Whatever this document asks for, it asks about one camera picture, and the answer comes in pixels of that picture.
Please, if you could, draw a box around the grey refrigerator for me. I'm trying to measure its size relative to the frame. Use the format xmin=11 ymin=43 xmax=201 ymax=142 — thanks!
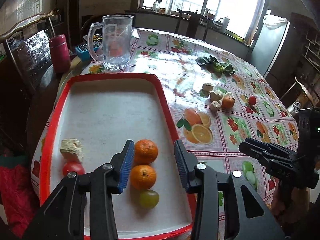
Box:
xmin=247 ymin=14 xmax=290 ymax=77

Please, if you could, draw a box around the clear glass beer mug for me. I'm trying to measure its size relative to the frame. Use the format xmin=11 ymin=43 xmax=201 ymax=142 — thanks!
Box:
xmin=87 ymin=15 xmax=133 ymax=70

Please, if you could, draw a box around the wooden chair with curved top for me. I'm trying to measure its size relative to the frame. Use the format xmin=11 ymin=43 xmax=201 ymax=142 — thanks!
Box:
xmin=1 ymin=10 xmax=55 ymax=93

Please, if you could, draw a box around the beige ribbed tofu block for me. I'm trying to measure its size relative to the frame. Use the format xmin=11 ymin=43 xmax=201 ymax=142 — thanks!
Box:
xmin=210 ymin=90 xmax=223 ymax=102

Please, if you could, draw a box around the right hand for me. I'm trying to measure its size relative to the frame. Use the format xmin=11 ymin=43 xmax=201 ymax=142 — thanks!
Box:
xmin=271 ymin=186 xmax=310 ymax=226

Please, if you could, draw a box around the dark chair by window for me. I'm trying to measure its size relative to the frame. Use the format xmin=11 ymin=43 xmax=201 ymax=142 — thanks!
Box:
xmin=175 ymin=8 xmax=213 ymax=41

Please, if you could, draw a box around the round beige tofu piece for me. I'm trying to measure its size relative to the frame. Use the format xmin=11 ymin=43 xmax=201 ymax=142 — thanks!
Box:
xmin=209 ymin=101 xmax=221 ymax=112

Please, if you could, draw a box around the dark red thermos cup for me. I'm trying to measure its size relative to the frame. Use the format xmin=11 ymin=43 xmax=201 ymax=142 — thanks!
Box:
xmin=49 ymin=34 xmax=71 ymax=74

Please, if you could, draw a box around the white tofu block right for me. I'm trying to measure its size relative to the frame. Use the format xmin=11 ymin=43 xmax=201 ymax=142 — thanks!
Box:
xmin=223 ymin=92 xmax=234 ymax=99

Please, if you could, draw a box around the green tomato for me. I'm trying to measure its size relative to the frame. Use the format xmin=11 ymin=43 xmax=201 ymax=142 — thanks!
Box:
xmin=139 ymin=190 xmax=159 ymax=209

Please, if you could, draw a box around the square beige tofu block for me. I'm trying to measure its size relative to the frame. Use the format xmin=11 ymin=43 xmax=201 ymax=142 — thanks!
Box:
xmin=202 ymin=83 xmax=214 ymax=92

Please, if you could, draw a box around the red tomato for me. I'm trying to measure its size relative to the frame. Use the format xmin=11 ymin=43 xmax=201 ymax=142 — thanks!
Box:
xmin=248 ymin=95 xmax=257 ymax=106
xmin=62 ymin=161 xmax=85 ymax=177

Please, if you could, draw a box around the white container on sill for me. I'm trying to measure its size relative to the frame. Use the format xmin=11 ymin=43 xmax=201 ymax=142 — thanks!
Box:
xmin=221 ymin=17 xmax=229 ymax=33

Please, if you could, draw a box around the green leafy vegetable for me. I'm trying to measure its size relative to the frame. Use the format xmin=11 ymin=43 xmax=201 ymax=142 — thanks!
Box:
xmin=196 ymin=55 xmax=235 ymax=77

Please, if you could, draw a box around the kettle on sill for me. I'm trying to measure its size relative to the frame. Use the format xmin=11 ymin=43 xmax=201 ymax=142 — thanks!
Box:
xmin=213 ymin=18 xmax=223 ymax=29

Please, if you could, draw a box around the orange tangerine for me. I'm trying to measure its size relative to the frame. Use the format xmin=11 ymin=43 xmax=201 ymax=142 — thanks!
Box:
xmin=222 ymin=95 xmax=235 ymax=109
xmin=130 ymin=165 xmax=157 ymax=190
xmin=134 ymin=139 xmax=158 ymax=165

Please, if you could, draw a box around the red cloth bag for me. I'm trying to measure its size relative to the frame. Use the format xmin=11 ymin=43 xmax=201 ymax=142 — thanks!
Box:
xmin=1 ymin=155 xmax=39 ymax=239

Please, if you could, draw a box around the red rimmed white tray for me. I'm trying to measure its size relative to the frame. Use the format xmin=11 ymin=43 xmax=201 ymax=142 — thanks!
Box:
xmin=39 ymin=73 xmax=195 ymax=239

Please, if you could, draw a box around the blue box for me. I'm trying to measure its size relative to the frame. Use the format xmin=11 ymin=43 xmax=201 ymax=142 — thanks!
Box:
xmin=75 ymin=41 xmax=101 ymax=62

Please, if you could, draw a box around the floral fruit plastic tablecloth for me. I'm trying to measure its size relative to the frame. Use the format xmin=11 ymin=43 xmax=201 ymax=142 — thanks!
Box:
xmin=30 ymin=28 xmax=299 ymax=240

